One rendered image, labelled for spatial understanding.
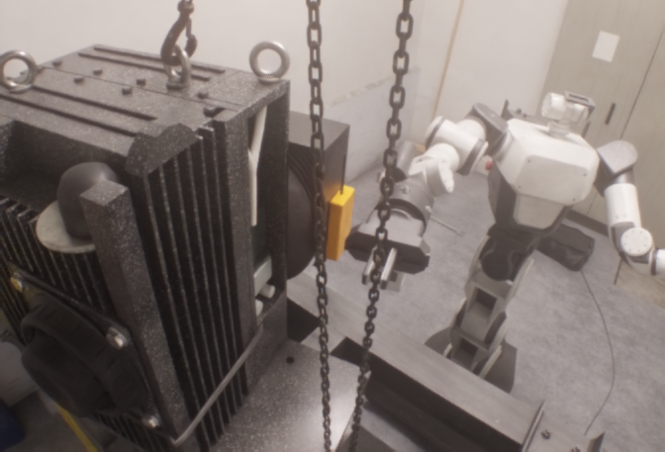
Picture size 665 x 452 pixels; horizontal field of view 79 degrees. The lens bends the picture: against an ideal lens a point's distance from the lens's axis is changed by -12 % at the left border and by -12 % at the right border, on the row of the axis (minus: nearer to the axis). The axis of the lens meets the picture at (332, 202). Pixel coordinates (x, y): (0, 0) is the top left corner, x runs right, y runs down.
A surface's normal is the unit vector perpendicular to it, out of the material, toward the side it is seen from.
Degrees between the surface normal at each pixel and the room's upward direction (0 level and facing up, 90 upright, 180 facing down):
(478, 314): 19
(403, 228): 3
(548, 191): 83
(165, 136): 90
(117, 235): 90
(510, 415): 0
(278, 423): 0
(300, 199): 90
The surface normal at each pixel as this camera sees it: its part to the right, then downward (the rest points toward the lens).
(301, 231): -0.40, 0.51
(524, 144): -0.44, -0.16
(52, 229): 0.07, -0.81
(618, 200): -0.64, -0.43
